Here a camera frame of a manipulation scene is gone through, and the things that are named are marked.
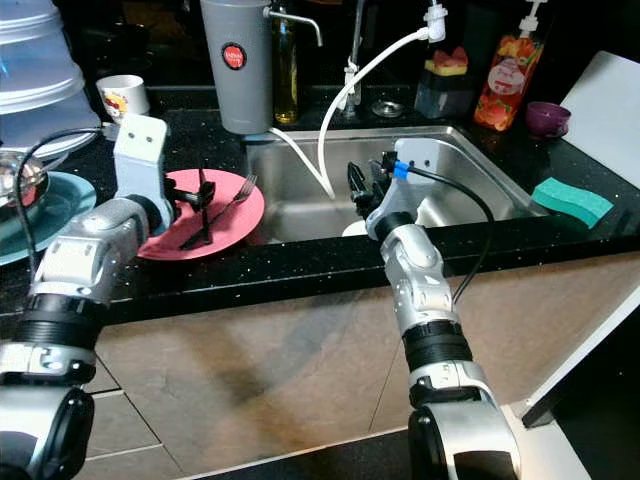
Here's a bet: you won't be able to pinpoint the red and yellow sponge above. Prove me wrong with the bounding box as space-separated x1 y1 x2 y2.
425 45 469 77

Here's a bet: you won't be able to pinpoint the stainless steel sink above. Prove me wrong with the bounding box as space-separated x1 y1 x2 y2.
240 125 551 246

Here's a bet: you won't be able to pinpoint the white faucet hose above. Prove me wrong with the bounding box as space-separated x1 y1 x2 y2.
265 5 449 199

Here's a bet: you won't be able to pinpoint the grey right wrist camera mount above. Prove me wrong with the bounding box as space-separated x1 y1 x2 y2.
365 137 446 236

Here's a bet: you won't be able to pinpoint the chrome gooseneck faucet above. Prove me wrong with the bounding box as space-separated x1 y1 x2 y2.
345 0 446 119

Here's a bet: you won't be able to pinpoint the dark sponge holder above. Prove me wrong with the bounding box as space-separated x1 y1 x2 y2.
415 72 471 119

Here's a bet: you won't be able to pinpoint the black floor mat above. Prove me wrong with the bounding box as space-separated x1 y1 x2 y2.
190 438 421 480

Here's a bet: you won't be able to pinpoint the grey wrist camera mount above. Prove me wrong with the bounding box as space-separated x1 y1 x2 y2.
112 115 173 226
365 137 446 236

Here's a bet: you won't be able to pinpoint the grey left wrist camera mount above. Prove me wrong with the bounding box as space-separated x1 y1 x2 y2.
112 115 173 226

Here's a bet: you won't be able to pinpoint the teal plate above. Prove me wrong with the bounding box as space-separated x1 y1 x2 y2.
0 172 99 266

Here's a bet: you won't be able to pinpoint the white printed mug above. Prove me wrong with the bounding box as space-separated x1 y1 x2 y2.
97 75 151 126

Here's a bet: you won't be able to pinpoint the oil bottle green cap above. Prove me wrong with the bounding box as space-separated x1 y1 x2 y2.
270 0 299 126

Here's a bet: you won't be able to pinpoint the white tiered plastic container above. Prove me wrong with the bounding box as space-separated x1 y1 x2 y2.
0 0 96 156

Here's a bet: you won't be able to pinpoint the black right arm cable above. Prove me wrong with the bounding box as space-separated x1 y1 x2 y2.
395 162 497 304

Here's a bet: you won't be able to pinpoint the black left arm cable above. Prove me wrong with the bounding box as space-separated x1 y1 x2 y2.
20 128 119 286

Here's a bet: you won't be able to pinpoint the grey water filter canister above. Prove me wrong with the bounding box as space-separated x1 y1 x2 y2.
200 0 324 136

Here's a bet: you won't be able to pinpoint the stainless steel bowl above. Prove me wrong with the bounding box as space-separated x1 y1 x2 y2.
0 150 51 209

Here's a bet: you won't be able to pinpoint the green sponge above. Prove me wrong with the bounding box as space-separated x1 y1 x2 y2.
531 177 614 229

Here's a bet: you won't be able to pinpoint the beige kitchen cabinet fronts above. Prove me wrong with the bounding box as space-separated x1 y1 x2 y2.
80 250 640 480

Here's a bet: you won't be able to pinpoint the small purple bowl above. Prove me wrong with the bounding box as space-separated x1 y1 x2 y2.
525 101 572 139

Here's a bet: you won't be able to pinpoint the white cutting board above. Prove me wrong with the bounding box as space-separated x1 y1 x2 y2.
560 50 640 166

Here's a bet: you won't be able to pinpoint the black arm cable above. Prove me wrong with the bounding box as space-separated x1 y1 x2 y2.
395 162 497 304
20 128 119 286

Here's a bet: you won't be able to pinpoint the pink plate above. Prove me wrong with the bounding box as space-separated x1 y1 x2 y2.
135 168 266 261

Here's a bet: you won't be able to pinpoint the orange dish soap pump bottle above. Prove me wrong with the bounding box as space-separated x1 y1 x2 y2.
473 0 551 133

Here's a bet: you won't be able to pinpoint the steel fork dark handle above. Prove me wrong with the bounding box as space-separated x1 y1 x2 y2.
178 174 259 251

